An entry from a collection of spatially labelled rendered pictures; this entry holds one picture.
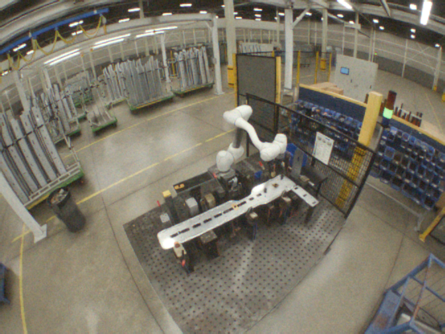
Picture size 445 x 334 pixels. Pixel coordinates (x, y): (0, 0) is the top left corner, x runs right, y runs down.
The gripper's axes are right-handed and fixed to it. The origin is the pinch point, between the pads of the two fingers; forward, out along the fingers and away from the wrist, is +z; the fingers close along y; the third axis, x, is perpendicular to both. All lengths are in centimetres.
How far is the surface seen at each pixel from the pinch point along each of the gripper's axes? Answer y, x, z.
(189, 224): -4, -90, 15
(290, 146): -32, 52, 4
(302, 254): 62, -14, 45
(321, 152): 10, 54, -10
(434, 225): 189, 207, 78
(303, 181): 15.6, 23.4, 9.2
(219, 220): 5, -66, 15
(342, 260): 90, 61, 115
